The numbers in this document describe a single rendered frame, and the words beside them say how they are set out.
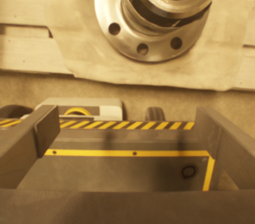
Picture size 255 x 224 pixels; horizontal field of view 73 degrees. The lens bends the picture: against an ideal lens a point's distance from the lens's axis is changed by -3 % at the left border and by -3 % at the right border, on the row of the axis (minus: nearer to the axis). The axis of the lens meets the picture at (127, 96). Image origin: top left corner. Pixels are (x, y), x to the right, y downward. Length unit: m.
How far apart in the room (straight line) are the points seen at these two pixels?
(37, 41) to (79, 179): 0.36
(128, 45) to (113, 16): 0.07
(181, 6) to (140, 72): 0.25
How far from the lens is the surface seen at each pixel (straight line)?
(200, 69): 0.50
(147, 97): 0.66
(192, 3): 0.25
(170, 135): 0.36
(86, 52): 0.47
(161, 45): 0.43
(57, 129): 0.16
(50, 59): 0.52
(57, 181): 0.44
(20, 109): 0.69
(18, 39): 0.56
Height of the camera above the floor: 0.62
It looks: 73 degrees down
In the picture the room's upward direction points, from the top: 177 degrees clockwise
